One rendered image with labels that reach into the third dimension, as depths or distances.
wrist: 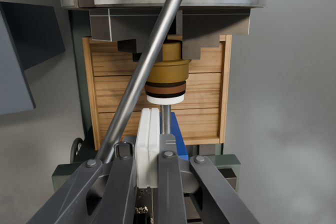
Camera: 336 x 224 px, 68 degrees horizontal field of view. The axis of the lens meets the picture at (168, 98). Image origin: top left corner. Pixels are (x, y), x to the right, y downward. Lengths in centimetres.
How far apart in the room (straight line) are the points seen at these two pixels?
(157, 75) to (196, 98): 29
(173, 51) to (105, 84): 29
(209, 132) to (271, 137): 124
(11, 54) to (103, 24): 56
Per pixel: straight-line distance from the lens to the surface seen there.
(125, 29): 34
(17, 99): 90
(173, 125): 60
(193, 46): 42
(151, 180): 17
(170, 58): 41
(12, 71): 88
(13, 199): 217
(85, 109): 107
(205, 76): 67
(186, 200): 73
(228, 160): 77
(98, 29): 34
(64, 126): 174
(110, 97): 67
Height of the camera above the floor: 151
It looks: 71 degrees down
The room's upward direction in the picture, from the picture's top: 164 degrees clockwise
